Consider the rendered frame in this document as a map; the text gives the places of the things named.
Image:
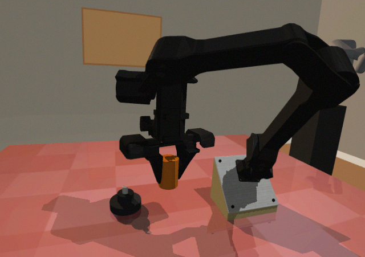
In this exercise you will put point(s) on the orange knob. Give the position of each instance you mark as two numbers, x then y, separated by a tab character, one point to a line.
170	171

